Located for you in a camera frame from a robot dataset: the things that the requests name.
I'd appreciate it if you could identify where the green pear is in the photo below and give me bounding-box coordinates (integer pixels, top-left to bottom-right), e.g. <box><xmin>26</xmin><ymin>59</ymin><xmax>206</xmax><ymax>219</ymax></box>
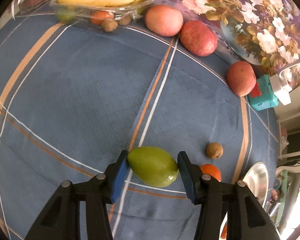
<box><xmin>127</xmin><ymin>146</ymin><xmax>179</xmax><ymax>188</ymax></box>

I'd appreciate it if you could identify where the large steel bowl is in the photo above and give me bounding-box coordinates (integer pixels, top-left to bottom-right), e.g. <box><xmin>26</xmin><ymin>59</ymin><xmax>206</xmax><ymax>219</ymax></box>
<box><xmin>218</xmin><ymin>161</ymin><xmax>270</xmax><ymax>240</ymax></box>

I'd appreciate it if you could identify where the orange tangerine upper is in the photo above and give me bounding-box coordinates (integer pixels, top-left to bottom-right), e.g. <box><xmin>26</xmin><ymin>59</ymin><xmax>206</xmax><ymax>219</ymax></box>
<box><xmin>200</xmin><ymin>164</ymin><xmax>222</xmax><ymax>181</ymax></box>

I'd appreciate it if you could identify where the brown kiwi upper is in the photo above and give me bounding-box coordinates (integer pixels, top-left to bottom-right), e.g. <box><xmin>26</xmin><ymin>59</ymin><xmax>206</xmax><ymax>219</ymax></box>
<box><xmin>206</xmin><ymin>142</ymin><xmax>224</xmax><ymax>159</ymax></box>

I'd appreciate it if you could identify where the white shelf rack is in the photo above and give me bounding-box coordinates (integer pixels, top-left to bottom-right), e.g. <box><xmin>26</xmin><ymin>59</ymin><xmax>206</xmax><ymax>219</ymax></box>
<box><xmin>277</xmin><ymin>112</ymin><xmax>300</xmax><ymax>160</ymax></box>

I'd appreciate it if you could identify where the teal plastic box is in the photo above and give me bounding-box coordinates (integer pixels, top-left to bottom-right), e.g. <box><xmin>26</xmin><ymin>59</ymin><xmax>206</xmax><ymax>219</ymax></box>
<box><xmin>248</xmin><ymin>75</ymin><xmax>279</xmax><ymax>111</ymax></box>

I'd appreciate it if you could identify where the blue plaid tablecloth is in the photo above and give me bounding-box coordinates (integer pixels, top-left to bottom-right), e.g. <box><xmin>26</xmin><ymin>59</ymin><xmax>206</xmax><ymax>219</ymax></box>
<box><xmin>0</xmin><ymin>4</ymin><xmax>279</xmax><ymax>239</ymax></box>

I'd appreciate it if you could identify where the white lamp base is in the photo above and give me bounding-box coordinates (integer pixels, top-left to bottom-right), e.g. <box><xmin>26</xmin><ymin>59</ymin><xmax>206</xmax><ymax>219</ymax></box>
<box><xmin>269</xmin><ymin>55</ymin><xmax>300</xmax><ymax>106</ymax></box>

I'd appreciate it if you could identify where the big red apple right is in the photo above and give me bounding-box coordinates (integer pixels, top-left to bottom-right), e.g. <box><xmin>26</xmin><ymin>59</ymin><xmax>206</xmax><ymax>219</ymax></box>
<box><xmin>226</xmin><ymin>61</ymin><xmax>256</xmax><ymax>98</ymax></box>

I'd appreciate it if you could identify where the red apple middle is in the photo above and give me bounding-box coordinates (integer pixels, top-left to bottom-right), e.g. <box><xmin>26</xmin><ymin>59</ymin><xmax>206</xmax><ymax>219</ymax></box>
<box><xmin>179</xmin><ymin>20</ymin><xmax>218</xmax><ymax>57</ymax></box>

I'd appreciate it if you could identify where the flower painting canvas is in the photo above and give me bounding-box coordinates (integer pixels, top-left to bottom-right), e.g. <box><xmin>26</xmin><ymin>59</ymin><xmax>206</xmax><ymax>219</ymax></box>
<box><xmin>162</xmin><ymin>0</ymin><xmax>300</xmax><ymax>83</ymax></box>

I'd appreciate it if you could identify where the clear plastic fruit tray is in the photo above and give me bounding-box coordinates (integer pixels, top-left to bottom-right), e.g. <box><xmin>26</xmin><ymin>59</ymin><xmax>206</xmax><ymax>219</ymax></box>
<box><xmin>50</xmin><ymin>0</ymin><xmax>155</xmax><ymax>25</ymax></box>

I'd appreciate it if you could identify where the pale pink apple left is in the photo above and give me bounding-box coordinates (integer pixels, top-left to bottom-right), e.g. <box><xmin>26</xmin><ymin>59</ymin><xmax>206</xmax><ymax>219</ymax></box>
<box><xmin>145</xmin><ymin>5</ymin><xmax>184</xmax><ymax>37</ymax></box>

